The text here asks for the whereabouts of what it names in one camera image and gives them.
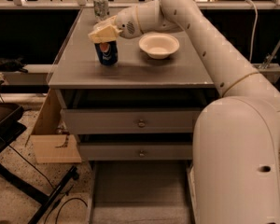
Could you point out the grey open bottom drawer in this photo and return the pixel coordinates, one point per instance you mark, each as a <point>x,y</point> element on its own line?
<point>140,192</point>

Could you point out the brass middle drawer knob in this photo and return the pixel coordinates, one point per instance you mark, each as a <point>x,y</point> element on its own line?
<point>142,154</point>

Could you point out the brass top drawer knob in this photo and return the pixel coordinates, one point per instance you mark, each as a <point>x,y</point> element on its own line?
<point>141,123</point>

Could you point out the cardboard box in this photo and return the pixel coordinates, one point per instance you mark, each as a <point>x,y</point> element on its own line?
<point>51,141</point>

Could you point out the brass drawer knob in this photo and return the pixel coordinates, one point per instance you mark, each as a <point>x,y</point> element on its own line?
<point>142,154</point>
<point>141,123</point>

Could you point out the grey drawer cabinet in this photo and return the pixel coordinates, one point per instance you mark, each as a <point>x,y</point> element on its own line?
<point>134,82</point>

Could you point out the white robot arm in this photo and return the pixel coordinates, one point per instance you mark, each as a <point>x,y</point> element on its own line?
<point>236,138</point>

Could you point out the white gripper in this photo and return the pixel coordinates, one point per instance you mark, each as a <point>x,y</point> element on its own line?
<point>126,22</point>

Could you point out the white paper bowl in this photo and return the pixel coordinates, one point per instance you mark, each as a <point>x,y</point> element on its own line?
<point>158,46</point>

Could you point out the blue pepsi can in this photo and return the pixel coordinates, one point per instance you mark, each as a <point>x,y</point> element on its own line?
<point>107,52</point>

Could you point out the grey top drawer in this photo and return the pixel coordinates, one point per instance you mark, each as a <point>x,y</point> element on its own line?
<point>111,121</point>

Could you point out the grey middle drawer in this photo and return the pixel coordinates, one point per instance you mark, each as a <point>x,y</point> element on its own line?
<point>130,151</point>

